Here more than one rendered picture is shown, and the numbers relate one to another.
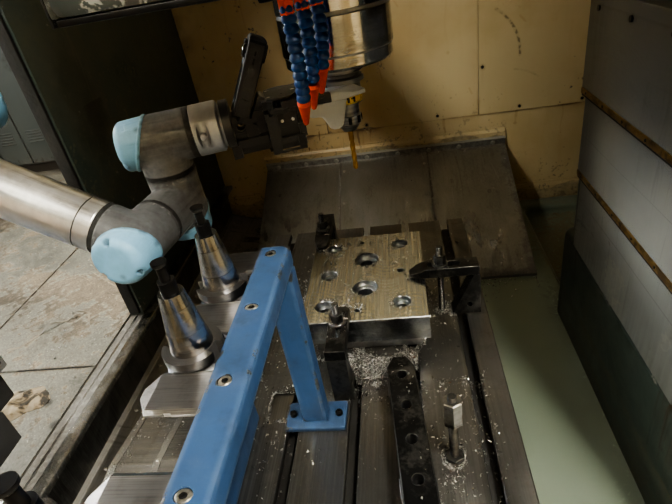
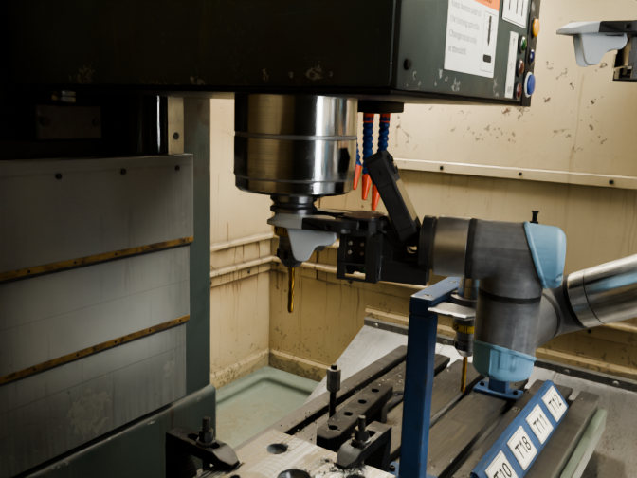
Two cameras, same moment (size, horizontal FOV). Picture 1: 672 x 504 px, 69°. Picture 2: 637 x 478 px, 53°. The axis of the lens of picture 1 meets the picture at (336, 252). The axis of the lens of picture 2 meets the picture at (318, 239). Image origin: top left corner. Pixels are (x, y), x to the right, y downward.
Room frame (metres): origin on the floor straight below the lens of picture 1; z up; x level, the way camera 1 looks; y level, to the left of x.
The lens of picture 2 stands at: (1.51, 0.31, 1.51)
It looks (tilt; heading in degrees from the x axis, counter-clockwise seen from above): 11 degrees down; 203
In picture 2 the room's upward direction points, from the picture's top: 2 degrees clockwise
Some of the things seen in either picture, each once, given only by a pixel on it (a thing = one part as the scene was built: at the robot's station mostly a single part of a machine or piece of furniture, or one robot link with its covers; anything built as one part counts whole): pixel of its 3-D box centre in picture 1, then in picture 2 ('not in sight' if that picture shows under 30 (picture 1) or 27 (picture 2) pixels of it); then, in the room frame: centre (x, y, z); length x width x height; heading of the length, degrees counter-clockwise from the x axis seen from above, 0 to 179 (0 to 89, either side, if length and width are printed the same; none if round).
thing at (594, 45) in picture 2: not in sight; (591, 44); (0.50, 0.28, 1.61); 0.09 x 0.03 x 0.06; 110
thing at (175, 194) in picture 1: (176, 205); (511, 328); (0.71, 0.23, 1.25); 0.11 x 0.08 x 0.11; 163
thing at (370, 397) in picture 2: (410, 435); (354, 423); (0.46, -0.06, 0.93); 0.26 x 0.05 x 0.06; 175
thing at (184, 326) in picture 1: (181, 318); not in sight; (0.40, 0.16, 1.26); 0.04 x 0.04 x 0.07
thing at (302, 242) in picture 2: not in sight; (300, 238); (0.79, -0.03, 1.35); 0.09 x 0.03 x 0.06; 109
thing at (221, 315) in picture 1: (211, 318); not in sight; (0.45, 0.15, 1.21); 0.07 x 0.05 x 0.01; 80
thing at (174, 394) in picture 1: (177, 393); not in sight; (0.35, 0.17, 1.21); 0.07 x 0.05 x 0.01; 80
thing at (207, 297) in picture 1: (224, 289); (469, 303); (0.51, 0.14, 1.21); 0.06 x 0.06 x 0.03
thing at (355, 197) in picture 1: (384, 224); not in sight; (1.41, -0.17, 0.75); 0.89 x 0.67 x 0.26; 80
